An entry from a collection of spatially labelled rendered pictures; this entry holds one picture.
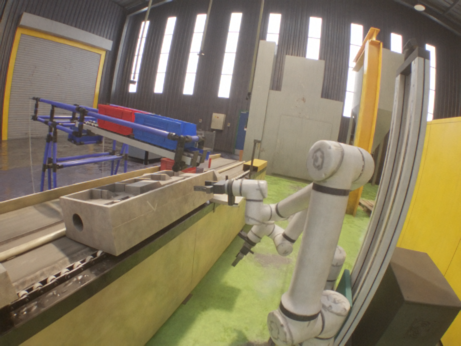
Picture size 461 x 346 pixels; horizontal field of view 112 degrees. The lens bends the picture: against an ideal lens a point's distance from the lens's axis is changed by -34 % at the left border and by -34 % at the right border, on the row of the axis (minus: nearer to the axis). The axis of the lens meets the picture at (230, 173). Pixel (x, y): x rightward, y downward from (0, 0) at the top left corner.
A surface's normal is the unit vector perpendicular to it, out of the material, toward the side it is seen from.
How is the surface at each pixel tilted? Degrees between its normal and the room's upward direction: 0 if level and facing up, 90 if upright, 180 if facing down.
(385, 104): 90
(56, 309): 90
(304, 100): 90
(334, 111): 90
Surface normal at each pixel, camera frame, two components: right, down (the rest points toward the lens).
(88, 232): -0.32, 0.15
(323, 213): -0.50, 0.05
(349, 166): 0.34, 0.17
